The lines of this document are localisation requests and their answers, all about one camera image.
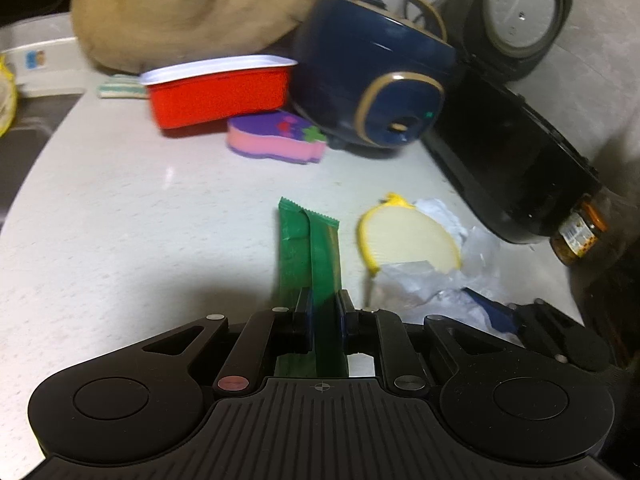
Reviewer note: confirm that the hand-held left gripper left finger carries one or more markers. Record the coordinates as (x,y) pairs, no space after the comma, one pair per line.
(310,310)

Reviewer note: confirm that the round wooden cutting board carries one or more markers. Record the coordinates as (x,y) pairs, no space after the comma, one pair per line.
(175,10)

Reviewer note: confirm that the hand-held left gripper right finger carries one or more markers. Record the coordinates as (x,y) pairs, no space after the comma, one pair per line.
(342,310)

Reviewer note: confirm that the small yellow mesh strainer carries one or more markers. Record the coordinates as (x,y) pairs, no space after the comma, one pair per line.
(6,100)

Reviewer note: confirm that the purple and pink sponge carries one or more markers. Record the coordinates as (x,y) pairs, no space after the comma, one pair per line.
(270,142)

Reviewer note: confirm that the black rice cooker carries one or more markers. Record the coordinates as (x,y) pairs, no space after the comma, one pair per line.
(500,150)

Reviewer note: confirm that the green striped knitted dishcloth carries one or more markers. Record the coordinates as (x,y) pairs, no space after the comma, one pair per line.
(120,90)

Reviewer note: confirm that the navy blue electric cooker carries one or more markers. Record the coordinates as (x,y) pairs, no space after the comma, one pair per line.
(360,60)

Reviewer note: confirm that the yellow-rimmed white scrubber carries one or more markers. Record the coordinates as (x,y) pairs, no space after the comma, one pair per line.
(405,237)

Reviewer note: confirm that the glass jar with orange lid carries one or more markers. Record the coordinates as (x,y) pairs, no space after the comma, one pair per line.
(575,235)

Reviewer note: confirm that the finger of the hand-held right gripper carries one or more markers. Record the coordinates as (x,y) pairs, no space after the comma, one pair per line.
(492,310)

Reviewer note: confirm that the green snack wrapper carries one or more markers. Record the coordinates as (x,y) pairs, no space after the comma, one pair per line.
(325,260)

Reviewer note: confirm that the white plastic tray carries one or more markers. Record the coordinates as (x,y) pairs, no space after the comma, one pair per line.
(50,40)

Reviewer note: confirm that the red container with white rim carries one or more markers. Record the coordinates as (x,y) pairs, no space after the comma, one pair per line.
(215,100)

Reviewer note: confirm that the clear plastic wrap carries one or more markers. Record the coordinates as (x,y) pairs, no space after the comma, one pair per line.
(425,285)

